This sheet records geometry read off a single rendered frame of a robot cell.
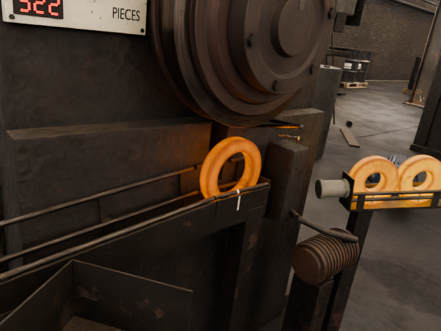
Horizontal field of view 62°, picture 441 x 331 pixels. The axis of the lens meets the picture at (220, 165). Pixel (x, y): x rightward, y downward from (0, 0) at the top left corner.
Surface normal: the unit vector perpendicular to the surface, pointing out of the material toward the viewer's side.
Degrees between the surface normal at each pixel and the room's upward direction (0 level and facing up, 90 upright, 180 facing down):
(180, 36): 90
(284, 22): 90
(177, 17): 90
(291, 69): 90
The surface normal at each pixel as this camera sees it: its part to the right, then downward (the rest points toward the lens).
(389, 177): 0.11, 0.36
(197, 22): 0.65, 0.33
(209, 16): -0.38, 0.29
